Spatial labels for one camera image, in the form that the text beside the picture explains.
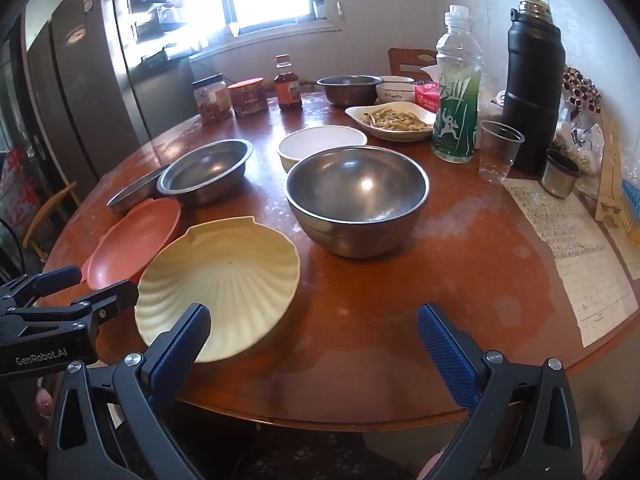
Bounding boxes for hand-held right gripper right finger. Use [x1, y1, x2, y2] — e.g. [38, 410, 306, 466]
[417, 302, 586, 480]

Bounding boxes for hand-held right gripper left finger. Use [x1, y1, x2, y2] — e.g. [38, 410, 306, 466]
[47, 302, 213, 480]

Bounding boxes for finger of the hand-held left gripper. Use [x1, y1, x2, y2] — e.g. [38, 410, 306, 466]
[10, 279, 141, 341]
[0, 266, 82, 311]

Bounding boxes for cream shell-shaped plate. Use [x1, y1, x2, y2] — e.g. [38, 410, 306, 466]
[135, 216, 301, 363]

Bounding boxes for shallow steel dish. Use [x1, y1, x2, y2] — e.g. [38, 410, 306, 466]
[106, 164, 171, 214]

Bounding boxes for wide-rimmed steel basin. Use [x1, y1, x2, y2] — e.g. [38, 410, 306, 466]
[157, 139, 254, 207]

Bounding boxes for large round steel bowl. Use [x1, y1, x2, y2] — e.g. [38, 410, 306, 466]
[285, 146, 431, 259]

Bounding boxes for yellow bowl with white inside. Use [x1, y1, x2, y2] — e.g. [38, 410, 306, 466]
[277, 126, 368, 173]

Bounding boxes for person's left hand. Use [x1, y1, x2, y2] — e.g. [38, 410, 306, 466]
[34, 387, 55, 418]

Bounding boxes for plain wooden chair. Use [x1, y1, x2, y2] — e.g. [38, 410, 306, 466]
[22, 182, 81, 261]

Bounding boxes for red printed banner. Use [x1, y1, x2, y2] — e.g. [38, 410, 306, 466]
[0, 147, 43, 241]

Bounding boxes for steel refrigerator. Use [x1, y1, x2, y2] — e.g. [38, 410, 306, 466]
[22, 0, 201, 196]

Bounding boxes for beige paper sheet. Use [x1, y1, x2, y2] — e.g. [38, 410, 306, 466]
[597, 217, 640, 281]

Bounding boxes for clear plastic cup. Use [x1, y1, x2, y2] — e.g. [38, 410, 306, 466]
[478, 120, 526, 184]

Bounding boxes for steel thermos cap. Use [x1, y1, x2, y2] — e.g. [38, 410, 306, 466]
[540, 149, 582, 198]

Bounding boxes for black-lidded glass jar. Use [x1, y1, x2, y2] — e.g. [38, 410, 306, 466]
[192, 74, 234, 125]

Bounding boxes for green label plastic bottle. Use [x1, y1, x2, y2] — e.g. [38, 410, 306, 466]
[431, 5, 485, 164]

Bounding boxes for blue ribbed plastic item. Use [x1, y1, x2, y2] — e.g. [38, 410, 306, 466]
[620, 180, 640, 243]

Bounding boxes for cooked vegetable strips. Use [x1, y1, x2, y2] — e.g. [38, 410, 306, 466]
[362, 106, 430, 133]

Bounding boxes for red jar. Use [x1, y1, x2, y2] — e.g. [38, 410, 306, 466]
[228, 78, 270, 118]

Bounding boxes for white square plate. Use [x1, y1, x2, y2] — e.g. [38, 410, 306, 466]
[345, 101, 437, 142]

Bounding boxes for red tissue packet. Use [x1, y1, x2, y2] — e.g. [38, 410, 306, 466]
[414, 81, 441, 113]

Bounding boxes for white printed bowl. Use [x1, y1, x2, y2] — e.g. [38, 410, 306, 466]
[376, 76, 417, 104]

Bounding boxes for brown sauce bottle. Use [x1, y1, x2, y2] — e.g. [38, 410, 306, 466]
[273, 54, 303, 112]

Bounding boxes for deep steel bowl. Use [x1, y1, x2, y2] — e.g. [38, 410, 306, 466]
[316, 75, 385, 107]

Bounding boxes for black thermos flask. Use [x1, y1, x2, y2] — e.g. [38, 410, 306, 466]
[501, 0, 567, 175]

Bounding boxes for clear bag of nuts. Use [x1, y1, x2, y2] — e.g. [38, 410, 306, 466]
[552, 65, 606, 176]

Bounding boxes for wooden chair with carved back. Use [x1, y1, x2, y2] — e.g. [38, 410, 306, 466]
[388, 48, 438, 82]

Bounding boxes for black cable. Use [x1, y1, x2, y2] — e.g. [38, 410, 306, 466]
[0, 217, 26, 281]

